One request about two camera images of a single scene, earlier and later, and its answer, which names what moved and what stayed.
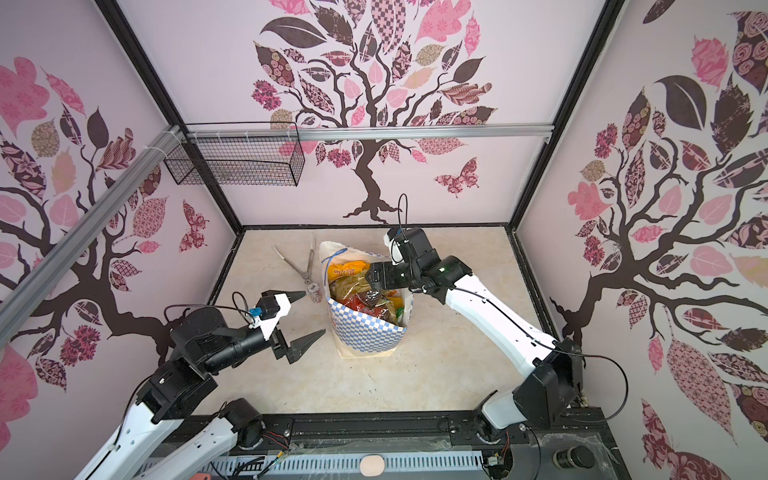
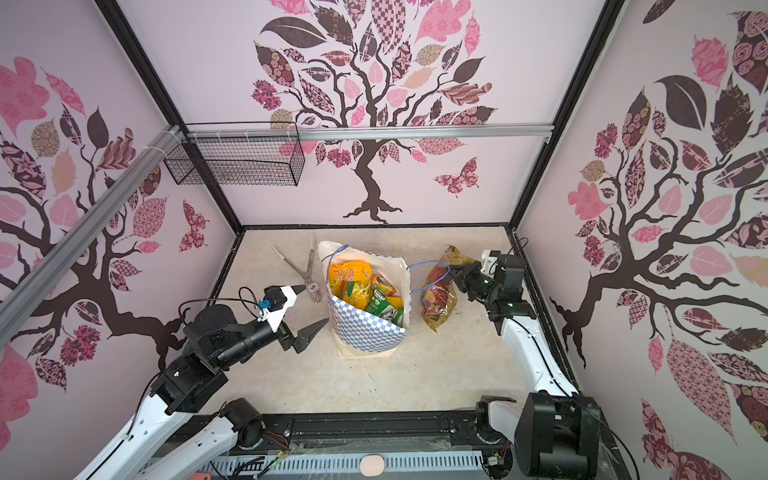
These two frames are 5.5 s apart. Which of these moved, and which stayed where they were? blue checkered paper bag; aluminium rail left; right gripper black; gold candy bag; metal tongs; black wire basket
Moved: right gripper black; gold candy bag
Stayed: blue checkered paper bag; black wire basket; metal tongs; aluminium rail left
